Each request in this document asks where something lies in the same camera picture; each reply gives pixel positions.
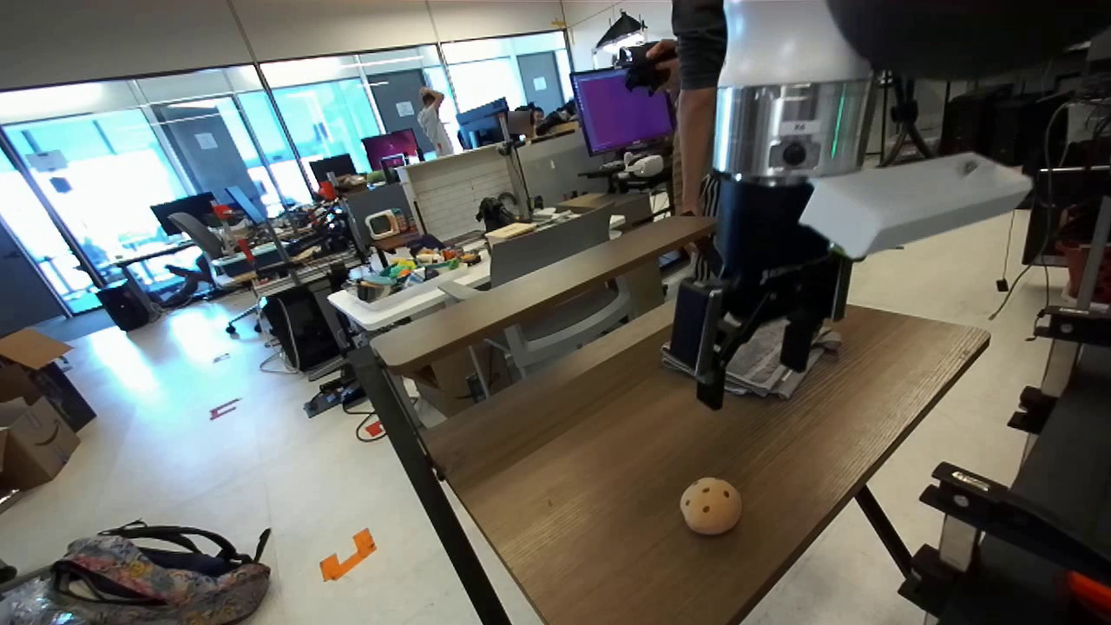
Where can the white desk with toys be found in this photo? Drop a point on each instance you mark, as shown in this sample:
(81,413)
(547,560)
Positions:
(408,281)

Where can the colourful backpack on floor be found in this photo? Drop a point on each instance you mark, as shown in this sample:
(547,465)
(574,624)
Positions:
(143,574)

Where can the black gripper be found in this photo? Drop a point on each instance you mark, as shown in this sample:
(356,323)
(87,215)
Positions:
(761,266)

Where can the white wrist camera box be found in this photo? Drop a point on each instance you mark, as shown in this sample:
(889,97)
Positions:
(895,206)

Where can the round beige cookie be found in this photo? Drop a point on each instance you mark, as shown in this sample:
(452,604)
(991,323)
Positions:
(710,506)

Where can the purple computer monitor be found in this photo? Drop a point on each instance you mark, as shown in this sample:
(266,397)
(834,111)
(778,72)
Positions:
(616,117)

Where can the grey towel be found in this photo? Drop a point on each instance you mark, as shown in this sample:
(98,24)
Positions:
(757,369)

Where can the standing person in dark shirt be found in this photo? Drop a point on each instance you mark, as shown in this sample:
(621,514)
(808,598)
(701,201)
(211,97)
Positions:
(693,104)

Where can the black clamp with orange handle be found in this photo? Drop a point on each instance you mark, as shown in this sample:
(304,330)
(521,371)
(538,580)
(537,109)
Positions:
(1017,565)

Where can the cardboard boxes on floor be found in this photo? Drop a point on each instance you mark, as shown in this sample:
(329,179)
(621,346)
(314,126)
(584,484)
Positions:
(40,411)

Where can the orange tape floor marker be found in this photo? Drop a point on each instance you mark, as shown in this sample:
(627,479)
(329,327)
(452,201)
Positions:
(341,565)

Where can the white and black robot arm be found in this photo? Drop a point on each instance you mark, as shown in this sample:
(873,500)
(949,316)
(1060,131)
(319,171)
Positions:
(795,77)

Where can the raised wooden desk shelf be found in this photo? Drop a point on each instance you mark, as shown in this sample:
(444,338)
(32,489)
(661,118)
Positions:
(472,316)

